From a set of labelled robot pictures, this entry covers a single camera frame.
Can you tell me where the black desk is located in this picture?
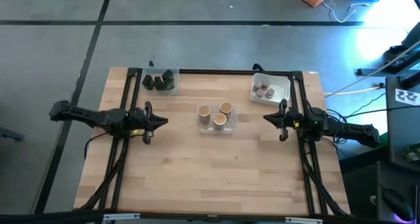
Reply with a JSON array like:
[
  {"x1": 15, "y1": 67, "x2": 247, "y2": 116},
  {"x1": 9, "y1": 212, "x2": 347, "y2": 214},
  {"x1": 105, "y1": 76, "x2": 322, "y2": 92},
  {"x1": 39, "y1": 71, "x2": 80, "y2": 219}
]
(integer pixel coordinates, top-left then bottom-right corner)
[{"x1": 341, "y1": 160, "x2": 420, "y2": 224}]

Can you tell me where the long grey cable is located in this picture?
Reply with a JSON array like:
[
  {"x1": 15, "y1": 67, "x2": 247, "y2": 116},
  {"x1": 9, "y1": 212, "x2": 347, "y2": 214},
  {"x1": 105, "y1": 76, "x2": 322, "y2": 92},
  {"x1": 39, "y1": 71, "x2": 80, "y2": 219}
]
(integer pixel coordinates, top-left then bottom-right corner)
[{"x1": 324, "y1": 39, "x2": 420, "y2": 95}]

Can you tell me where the cardboard cylinder spice canister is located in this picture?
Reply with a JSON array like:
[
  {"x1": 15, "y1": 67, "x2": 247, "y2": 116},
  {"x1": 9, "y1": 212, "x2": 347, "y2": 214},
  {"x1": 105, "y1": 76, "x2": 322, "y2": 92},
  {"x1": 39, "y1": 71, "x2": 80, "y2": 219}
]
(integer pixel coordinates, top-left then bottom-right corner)
[
  {"x1": 219, "y1": 101, "x2": 234, "y2": 120},
  {"x1": 198, "y1": 104, "x2": 211, "y2": 125},
  {"x1": 212, "y1": 112, "x2": 228, "y2": 132}
]

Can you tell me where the white sticker sheet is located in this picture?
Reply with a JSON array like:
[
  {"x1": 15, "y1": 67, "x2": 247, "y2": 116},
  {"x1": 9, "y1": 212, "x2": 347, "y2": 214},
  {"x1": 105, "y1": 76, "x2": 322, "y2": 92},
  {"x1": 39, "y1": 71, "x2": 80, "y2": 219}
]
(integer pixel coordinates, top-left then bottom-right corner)
[{"x1": 394, "y1": 87, "x2": 420, "y2": 106}]

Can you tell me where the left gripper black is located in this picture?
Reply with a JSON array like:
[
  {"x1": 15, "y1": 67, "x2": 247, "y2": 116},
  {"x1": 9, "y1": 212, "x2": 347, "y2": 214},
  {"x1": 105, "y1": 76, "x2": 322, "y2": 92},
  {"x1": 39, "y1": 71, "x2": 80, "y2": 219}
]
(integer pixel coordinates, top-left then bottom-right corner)
[{"x1": 126, "y1": 101, "x2": 169, "y2": 145}]

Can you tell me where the yellow power cable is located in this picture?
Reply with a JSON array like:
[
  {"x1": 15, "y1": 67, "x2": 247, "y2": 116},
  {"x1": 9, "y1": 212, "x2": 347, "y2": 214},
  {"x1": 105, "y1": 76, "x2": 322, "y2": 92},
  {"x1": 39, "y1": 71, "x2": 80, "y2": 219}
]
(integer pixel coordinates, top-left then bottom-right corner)
[{"x1": 323, "y1": 85, "x2": 383, "y2": 97}]

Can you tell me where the black computer mouse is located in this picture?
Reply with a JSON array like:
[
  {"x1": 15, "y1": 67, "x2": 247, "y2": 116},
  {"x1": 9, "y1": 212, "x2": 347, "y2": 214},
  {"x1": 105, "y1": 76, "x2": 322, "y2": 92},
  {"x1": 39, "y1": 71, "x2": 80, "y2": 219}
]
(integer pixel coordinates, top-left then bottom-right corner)
[{"x1": 382, "y1": 188, "x2": 415, "y2": 222}]

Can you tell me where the black floor stand leg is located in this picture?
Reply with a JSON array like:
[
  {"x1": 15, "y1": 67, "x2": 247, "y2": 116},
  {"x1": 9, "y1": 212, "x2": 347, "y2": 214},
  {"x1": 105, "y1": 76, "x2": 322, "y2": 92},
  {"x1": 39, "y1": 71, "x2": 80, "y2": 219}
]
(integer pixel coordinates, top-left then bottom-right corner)
[{"x1": 356, "y1": 51, "x2": 420, "y2": 77}]

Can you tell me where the black cable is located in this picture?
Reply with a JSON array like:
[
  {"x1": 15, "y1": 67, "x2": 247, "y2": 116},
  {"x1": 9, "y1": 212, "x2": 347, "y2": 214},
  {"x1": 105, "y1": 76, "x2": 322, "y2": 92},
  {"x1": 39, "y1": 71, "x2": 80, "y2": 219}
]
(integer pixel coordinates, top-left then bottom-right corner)
[{"x1": 343, "y1": 104, "x2": 420, "y2": 119}]

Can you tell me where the black table frame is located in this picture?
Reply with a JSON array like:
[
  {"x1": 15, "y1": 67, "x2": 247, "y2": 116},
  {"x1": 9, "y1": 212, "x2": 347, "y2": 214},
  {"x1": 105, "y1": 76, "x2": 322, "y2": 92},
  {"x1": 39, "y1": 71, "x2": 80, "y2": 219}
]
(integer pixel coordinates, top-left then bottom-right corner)
[{"x1": 73, "y1": 66, "x2": 354, "y2": 224}]

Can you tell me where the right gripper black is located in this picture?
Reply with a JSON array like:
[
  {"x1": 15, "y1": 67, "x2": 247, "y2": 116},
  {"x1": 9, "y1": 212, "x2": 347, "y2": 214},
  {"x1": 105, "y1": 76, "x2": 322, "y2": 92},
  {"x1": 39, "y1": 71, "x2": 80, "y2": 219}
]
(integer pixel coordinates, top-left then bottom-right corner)
[{"x1": 262, "y1": 99, "x2": 305, "y2": 142}]

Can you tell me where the clear plastic bin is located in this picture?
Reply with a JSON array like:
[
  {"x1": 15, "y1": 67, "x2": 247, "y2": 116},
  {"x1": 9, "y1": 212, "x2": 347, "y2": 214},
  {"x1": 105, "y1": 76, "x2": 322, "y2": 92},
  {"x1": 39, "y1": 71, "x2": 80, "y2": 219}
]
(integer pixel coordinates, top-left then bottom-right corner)
[
  {"x1": 140, "y1": 68, "x2": 180, "y2": 95},
  {"x1": 196, "y1": 102, "x2": 238, "y2": 135}
]

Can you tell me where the dark grey desk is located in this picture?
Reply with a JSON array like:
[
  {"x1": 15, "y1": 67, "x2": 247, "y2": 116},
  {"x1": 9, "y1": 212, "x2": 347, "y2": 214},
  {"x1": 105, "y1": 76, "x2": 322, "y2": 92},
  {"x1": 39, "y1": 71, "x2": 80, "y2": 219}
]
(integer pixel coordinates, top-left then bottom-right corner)
[{"x1": 385, "y1": 75, "x2": 420, "y2": 172}]

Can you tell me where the grey chair base leg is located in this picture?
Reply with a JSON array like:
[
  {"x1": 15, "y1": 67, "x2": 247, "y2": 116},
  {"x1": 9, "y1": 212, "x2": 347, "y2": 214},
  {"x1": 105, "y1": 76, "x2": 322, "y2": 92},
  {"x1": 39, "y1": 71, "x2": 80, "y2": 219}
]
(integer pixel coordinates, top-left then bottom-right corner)
[{"x1": 0, "y1": 127, "x2": 24, "y2": 142}]

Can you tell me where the green circuit board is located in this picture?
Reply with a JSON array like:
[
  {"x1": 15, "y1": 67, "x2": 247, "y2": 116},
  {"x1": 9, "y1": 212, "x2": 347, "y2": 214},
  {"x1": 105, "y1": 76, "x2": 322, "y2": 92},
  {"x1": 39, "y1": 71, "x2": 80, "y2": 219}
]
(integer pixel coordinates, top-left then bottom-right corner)
[{"x1": 400, "y1": 142, "x2": 420, "y2": 163}]

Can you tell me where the white cable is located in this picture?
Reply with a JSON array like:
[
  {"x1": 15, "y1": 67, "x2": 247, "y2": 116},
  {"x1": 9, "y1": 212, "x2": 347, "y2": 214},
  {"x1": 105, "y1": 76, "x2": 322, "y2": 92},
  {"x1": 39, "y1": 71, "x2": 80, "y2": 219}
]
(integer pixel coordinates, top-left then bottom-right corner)
[{"x1": 321, "y1": 0, "x2": 371, "y2": 24}]

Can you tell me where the white plastic bin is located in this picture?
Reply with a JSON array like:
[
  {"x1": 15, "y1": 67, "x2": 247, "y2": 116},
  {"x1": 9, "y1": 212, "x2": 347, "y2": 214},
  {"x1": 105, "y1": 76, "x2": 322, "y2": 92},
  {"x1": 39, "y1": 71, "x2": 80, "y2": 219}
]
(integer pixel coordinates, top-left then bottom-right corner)
[{"x1": 249, "y1": 72, "x2": 292, "y2": 106}]

